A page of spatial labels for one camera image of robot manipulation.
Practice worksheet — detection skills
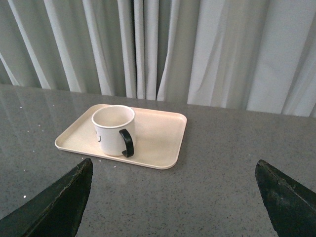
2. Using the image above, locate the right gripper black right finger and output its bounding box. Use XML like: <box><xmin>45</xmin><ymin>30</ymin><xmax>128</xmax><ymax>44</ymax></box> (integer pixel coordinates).
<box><xmin>255</xmin><ymin>159</ymin><xmax>316</xmax><ymax>237</ymax></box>

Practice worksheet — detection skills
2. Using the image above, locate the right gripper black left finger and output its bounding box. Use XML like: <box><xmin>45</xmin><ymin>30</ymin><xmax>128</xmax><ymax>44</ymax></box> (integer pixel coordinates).
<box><xmin>0</xmin><ymin>158</ymin><xmax>93</xmax><ymax>237</ymax></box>

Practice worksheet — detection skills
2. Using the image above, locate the white smiley mug black handle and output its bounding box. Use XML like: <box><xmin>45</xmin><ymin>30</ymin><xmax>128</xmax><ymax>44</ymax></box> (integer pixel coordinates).
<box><xmin>91</xmin><ymin>105</ymin><xmax>136</xmax><ymax>158</ymax></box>

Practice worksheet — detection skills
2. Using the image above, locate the beige rectangular plastic tray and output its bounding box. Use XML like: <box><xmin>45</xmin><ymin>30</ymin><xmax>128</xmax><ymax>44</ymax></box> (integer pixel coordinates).
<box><xmin>55</xmin><ymin>104</ymin><xmax>187</xmax><ymax>170</ymax></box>

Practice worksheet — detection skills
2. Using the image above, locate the grey-white pleated curtain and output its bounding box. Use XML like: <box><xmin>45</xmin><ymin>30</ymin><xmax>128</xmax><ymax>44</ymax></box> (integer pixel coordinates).
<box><xmin>0</xmin><ymin>0</ymin><xmax>316</xmax><ymax>117</ymax></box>

